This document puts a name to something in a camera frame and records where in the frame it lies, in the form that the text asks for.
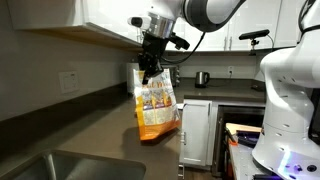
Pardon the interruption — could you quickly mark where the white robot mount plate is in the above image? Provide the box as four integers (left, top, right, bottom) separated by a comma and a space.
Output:
228, 141, 268, 180

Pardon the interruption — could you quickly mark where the steel electric kettle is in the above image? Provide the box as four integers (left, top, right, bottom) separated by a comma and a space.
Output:
194, 70, 211, 89

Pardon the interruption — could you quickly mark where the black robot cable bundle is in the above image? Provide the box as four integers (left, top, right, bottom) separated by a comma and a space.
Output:
297, 0, 320, 35

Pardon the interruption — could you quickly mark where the black toaster oven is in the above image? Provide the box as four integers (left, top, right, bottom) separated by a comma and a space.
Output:
164, 64, 182, 88

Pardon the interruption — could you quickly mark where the white double wall outlet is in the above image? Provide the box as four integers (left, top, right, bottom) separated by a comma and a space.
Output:
58, 70, 81, 95

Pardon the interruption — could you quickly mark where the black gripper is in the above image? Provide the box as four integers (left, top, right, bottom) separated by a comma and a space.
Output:
137, 30, 174, 86

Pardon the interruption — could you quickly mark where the black camera on stand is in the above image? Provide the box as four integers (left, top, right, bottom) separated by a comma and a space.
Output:
238, 28, 271, 57

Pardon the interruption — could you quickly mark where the white base cabinet door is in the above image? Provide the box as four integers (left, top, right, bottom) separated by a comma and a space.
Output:
179, 98, 214, 168

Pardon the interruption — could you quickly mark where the dark built-in appliance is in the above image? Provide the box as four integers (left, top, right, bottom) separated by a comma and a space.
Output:
212, 105, 267, 178

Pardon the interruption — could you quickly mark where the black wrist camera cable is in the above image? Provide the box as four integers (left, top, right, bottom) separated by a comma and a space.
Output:
160, 31, 207, 65

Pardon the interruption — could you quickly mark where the stainless steel sink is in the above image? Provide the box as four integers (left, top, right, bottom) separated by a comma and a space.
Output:
0, 149, 147, 180

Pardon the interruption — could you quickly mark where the silver drawer bar handle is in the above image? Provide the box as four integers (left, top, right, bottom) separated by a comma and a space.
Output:
177, 163, 186, 180
179, 131, 188, 146

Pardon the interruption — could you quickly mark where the large orange white snack bag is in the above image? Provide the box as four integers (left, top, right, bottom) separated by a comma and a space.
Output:
133, 68, 183, 142

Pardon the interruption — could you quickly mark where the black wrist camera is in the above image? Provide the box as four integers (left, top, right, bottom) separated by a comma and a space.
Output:
168, 31, 192, 52

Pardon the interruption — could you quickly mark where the white paper towel roll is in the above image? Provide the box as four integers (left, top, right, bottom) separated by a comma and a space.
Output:
125, 62, 141, 95

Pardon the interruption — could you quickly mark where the light wooden table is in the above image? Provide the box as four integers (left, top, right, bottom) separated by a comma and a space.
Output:
225, 122, 263, 136

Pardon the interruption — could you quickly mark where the white upper cabinet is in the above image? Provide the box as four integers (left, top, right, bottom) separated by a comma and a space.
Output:
166, 0, 302, 54
6, 0, 148, 52

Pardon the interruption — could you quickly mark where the black aluminium rail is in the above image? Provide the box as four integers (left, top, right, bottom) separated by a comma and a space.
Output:
236, 129, 262, 140
236, 135, 260, 148

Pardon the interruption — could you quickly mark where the orange black clamp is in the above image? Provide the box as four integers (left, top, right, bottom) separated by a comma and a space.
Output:
225, 127, 240, 147

